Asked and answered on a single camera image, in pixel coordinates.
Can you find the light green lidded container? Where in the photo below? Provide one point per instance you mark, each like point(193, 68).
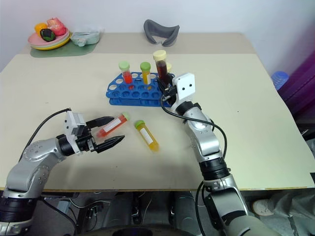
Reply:
point(85, 38)

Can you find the black and green toy fruit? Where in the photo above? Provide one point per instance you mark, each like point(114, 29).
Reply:
point(48, 35)

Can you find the light green plate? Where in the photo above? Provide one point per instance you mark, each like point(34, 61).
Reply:
point(64, 38)

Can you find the stacked plates with toy food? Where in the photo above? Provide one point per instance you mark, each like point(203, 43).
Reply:
point(62, 43)

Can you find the purple cloth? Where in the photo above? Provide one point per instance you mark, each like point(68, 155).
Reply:
point(301, 86)

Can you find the blue test tube rack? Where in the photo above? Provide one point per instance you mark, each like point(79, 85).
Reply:
point(123, 94)

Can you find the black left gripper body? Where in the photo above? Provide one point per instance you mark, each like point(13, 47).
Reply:
point(86, 142)

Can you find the blue water bottle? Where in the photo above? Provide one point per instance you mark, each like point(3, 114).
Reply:
point(280, 79)

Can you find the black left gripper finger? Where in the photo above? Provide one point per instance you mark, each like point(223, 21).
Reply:
point(110, 143)
point(101, 121)

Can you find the orange toy pepper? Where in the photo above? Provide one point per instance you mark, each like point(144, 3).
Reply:
point(40, 26)

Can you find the yellow tube green cap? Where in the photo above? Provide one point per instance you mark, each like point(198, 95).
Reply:
point(145, 73)
point(147, 136)

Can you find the pink plate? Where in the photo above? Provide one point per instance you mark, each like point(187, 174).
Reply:
point(34, 40)

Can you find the green table mat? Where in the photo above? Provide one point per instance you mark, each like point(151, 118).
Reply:
point(73, 50)

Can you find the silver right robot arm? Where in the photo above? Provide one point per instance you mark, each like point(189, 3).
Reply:
point(209, 145)

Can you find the grey headset face pad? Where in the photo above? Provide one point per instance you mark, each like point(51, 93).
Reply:
point(155, 29)

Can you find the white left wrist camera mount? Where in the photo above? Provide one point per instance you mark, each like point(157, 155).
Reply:
point(73, 123)

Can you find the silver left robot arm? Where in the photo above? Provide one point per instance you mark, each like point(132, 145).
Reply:
point(32, 157)

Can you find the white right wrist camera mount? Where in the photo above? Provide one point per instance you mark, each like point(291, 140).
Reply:
point(185, 86)

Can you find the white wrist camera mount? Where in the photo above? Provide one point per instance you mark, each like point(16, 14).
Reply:
point(185, 86)
point(73, 123)

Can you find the grey plastic sheet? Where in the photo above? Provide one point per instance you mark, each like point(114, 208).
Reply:
point(295, 209)

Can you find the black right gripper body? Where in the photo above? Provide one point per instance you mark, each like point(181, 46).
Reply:
point(169, 92)

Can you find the dark red tube cream cap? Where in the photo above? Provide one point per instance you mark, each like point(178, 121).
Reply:
point(161, 65)

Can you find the red tube green cap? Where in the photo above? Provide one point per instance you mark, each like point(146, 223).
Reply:
point(126, 75)
point(112, 126)

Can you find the pink toy fruit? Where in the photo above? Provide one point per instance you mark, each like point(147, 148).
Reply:
point(57, 25)

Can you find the white shoe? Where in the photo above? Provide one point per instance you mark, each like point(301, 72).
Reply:
point(262, 207)

